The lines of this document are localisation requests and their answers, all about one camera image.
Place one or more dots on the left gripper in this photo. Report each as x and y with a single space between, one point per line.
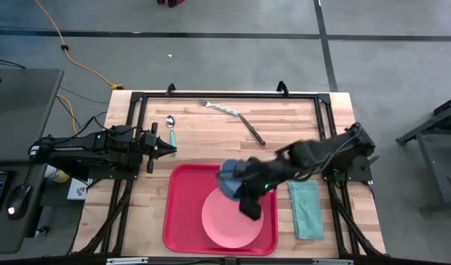
152 163

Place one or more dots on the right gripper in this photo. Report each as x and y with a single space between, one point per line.
262 176

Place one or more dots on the pink round plate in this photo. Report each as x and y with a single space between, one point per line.
225 228

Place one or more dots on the blue bowl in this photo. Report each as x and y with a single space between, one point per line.
227 176

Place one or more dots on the teal cloth napkin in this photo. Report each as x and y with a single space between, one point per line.
306 210

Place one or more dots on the red plastic tray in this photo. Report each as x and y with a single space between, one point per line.
181 213

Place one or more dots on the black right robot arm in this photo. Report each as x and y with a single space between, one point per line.
321 154

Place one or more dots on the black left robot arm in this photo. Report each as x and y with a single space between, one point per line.
82 147

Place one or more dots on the white cardboard box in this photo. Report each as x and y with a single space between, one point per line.
76 189

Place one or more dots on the yellow and white bottle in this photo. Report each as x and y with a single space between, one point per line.
59 176

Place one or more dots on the person's red shoes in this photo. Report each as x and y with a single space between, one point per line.
174 3

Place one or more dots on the grey side desk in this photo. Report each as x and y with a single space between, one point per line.
19 110

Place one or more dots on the black computer mouse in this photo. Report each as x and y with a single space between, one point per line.
19 198

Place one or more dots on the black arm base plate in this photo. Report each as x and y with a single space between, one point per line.
358 165
111 176

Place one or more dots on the black frame clamp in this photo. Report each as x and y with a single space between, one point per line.
170 88
282 87

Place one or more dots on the black aluminium rig frame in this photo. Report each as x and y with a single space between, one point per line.
229 95

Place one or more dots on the silver metal bracket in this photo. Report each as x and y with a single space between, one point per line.
332 261
126 261

